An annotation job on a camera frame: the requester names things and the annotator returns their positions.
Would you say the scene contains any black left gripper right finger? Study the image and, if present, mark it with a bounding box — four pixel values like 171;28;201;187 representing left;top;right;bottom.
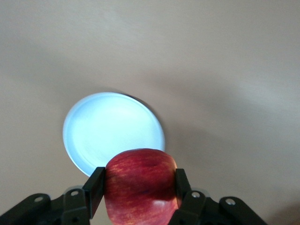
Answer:
167;168;268;225

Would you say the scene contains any red apple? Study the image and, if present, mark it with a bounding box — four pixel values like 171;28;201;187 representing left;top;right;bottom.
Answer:
104;148;181;225

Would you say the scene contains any blue plate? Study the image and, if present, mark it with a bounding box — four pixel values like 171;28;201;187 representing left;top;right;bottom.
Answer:
62;91;166;178

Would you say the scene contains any brown table cloth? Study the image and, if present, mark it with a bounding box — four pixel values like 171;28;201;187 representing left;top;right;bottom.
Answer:
0;0;300;225

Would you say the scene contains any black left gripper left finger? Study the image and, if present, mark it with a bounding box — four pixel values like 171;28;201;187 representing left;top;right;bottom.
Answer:
0;166;105;225

